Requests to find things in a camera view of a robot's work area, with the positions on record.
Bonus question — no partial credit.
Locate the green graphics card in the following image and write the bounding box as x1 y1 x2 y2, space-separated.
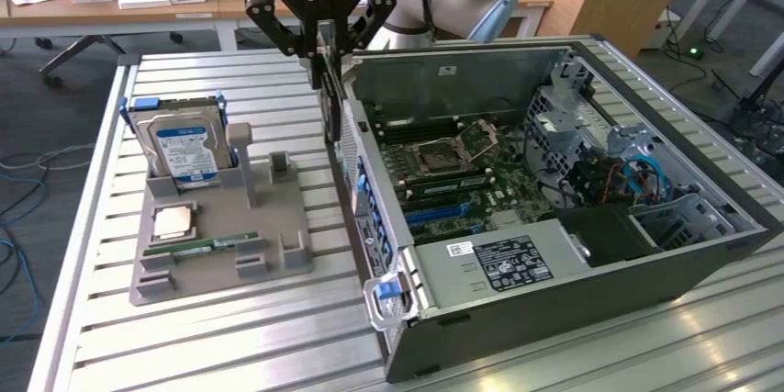
316 19 346 144

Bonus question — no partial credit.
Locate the silver socket cover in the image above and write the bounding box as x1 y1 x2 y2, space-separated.
456 115 499 154

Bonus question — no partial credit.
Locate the office chair base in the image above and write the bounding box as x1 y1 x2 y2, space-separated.
34 32 187 88

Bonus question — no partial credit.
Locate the CPU socket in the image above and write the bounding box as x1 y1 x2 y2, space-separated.
411 138 467 172

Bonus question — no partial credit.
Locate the hard disk with blue label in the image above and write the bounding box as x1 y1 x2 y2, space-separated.
116 88 244 191

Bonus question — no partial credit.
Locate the perforated metal disk bay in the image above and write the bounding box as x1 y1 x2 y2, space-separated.
523 55 620 173

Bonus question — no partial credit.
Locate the green RAM stick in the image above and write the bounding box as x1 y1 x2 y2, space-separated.
400 174 495 196
142 231 263 258

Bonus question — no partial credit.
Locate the green motherboard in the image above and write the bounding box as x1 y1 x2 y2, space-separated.
364 105 568 246

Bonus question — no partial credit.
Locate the blue expansion slot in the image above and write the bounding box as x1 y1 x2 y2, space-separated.
403 204 478 225

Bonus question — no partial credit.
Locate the grey parts rack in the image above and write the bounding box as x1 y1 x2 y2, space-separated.
128 121 318 307

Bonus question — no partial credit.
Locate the CPU chip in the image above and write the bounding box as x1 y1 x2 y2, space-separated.
151 206 196 241

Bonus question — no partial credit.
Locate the grey power supply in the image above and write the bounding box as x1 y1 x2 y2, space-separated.
414 218 591 311

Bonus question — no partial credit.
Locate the blue case latch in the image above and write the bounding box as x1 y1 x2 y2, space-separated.
372 280 411 309

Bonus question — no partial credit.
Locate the small metal disk bay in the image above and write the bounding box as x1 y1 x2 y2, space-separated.
628 192 736 253

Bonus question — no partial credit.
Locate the open grey PC case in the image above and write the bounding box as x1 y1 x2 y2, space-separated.
322 40 771 385

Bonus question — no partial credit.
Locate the grey floor cable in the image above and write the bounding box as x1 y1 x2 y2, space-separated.
0 143 94 172

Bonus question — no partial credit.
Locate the red wire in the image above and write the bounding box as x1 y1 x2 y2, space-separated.
599 164 618 203

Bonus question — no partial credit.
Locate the blue wire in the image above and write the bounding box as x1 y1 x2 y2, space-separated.
627 154 676 203

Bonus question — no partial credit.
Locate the blue floor cable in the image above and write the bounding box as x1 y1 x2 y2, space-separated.
0 171 48 347

